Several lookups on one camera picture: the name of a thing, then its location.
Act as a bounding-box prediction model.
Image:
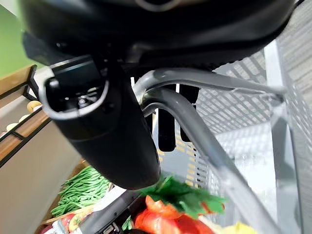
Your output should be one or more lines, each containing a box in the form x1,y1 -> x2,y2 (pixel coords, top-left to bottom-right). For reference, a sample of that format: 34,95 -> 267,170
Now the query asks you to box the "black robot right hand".
19,0 -> 296,191

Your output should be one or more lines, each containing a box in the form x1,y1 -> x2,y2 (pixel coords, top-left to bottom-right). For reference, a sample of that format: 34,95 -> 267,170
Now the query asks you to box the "grey plastic basket handle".
131,68 -> 293,234

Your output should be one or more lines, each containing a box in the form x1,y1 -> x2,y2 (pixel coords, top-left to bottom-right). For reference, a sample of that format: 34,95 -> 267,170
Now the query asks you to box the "white mesh plastic basket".
130,0 -> 312,234

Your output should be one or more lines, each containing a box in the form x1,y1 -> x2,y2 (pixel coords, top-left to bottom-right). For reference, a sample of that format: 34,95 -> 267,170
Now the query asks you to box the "green bean pile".
50,165 -> 111,218

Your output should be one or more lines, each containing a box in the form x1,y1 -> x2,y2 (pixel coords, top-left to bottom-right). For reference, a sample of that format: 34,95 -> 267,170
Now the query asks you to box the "green leafy vegetable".
140,175 -> 230,220

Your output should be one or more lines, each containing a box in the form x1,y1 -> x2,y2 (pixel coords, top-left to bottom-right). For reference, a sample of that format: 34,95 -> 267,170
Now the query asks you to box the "red tomato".
133,195 -> 215,234

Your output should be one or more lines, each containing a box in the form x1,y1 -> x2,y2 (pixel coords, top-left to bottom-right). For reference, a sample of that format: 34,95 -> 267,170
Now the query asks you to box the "wooden black-framed shelf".
0,64 -> 53,169

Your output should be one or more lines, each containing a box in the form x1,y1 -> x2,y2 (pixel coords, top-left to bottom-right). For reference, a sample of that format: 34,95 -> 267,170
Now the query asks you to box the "yellow vegetable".
219,221 -> 260,234

